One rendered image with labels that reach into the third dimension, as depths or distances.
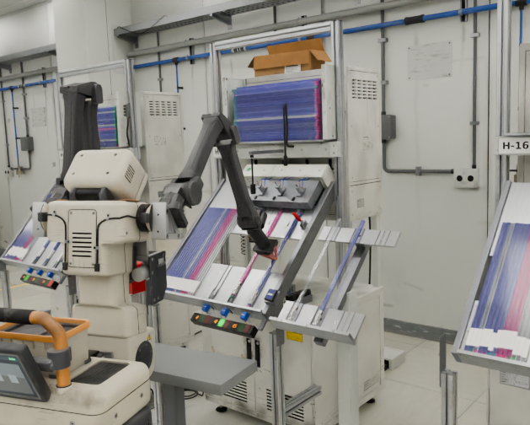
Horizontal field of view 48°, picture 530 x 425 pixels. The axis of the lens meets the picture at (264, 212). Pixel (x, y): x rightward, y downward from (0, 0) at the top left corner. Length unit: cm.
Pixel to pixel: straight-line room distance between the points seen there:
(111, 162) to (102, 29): 398
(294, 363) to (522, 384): 99
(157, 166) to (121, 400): 239
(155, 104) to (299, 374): 193
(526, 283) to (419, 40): 238
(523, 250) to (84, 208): 141
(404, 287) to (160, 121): 200
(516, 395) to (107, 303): 142
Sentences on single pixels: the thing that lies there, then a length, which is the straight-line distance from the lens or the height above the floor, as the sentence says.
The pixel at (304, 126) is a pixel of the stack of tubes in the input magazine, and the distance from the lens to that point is 268.
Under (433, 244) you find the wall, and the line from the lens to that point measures 409.
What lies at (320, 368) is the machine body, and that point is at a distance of 274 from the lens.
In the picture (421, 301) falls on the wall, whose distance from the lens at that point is 421.
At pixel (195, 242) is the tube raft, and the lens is 286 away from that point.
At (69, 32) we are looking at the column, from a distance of 589.
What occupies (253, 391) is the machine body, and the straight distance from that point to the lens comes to 298.
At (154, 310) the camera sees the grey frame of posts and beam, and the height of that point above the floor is 62.
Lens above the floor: 140
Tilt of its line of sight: 7 degrees down
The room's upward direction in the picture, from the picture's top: 2 degrees counter-clockwise
